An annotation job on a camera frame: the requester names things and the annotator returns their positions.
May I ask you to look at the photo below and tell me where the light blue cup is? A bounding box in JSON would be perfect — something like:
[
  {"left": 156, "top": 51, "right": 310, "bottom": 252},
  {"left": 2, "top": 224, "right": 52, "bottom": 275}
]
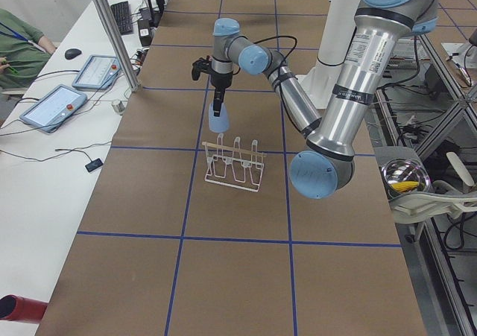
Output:
[{"left": 208, "top": 103, "right": 230, "bottom": 133}]

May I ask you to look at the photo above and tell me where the black computer mouse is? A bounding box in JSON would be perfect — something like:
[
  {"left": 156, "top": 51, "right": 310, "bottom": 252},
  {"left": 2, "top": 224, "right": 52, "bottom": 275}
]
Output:
[{"left": 64, "top": 48, "right": 82, "bottom": 60}]

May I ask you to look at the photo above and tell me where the teach pendant tablet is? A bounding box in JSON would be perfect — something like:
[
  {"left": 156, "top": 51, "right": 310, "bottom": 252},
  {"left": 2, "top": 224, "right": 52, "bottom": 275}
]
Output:
[
  {"left": 19, "top": 84, "right": 87, "bottom": 133},
  {"left": 72, "top": 54, "right": 121, "bottom": 90}
]

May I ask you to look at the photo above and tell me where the red cylinder object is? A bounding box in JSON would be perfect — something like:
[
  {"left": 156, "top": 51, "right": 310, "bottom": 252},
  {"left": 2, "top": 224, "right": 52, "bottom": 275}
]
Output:
[{"left": 1, "top": 295, "right": 48, "bottom": 324}]

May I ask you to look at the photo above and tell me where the small metal cylinder weight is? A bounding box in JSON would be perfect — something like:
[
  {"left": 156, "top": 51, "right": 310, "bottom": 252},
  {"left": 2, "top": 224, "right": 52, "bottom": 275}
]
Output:
[{"left": 111, "top": 99, "right": 125, "bottom": 115}]

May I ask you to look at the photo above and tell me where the black keyboard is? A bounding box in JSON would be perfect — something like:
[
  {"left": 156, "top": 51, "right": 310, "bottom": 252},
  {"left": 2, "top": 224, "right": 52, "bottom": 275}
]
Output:
[{"left": 110, "top": 1, "right": 133, "bottom": 35}]

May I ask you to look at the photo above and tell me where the steel pot with corn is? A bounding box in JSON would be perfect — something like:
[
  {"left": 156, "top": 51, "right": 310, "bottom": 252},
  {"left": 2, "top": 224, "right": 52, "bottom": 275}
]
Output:
[{"left": 381, "top": 158, "right": 432, "bottom": 199}]

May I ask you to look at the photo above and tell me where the small black adapter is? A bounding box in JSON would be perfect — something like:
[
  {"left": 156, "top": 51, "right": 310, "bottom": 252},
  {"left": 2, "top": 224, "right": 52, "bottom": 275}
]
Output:
[{"left": 85, "top": 159, "right": 103, "bottom": 173}]

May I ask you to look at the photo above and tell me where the person in green shirt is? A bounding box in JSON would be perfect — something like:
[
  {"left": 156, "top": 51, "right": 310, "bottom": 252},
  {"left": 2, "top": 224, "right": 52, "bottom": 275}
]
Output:
[{"left": 1, "top": 9, "right": 57, "bottom": 90}]

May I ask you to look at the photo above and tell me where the near teach pendant tablet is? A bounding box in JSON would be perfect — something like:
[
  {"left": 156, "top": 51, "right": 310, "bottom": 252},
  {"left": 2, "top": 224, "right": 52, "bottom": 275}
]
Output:
[{"left": 19, "top": 84, "right": 87, "bottom": 133}]

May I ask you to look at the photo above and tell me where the far teach pendant tablet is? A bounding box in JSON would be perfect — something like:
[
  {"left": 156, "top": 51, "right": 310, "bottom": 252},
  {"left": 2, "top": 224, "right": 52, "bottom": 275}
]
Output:
[{"left": 72, "top": 54, "right": 121, "bottom": 90}]

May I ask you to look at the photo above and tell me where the left black braided cable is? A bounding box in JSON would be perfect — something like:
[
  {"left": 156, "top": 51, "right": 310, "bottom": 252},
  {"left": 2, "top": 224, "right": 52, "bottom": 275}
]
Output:
[{"left": 231, "top": 35, "right": 298, "bottom": 77}]

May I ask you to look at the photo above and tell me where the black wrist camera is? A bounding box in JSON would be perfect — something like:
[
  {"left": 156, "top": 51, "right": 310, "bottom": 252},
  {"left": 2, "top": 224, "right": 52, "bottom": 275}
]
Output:
[{"left": 191, "top": 56, "right": 211, "bottom": 81}]

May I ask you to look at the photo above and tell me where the white camera pole base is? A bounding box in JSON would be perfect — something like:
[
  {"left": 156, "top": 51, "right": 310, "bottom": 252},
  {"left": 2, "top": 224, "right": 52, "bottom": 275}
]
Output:
[{"left": 300, "top": 0, "right": 361, "bottom": 95}]

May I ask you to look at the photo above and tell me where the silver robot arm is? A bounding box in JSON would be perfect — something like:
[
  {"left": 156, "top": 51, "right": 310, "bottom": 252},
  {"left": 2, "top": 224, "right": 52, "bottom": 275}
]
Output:
[{"left": 192, "top": 0, "right": 439, "bottom": 199}]

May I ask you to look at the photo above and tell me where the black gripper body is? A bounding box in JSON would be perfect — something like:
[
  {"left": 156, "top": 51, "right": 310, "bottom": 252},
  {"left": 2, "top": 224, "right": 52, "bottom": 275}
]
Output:
[{"left": 211, "top": 73, "right": 233, "bottom": 107}]

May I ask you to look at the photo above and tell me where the aluminium frame post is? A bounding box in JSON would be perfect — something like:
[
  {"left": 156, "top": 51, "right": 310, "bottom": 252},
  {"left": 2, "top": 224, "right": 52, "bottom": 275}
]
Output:
[{"left": 92, "top": 0, "right": 139, "bottom": 92}]

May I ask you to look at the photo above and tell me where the white wire cup holder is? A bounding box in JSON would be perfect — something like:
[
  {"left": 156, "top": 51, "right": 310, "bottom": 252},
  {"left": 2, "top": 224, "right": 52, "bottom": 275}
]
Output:
[{"left": 202, "top": 133, "right": 266, "bottom": 192}]

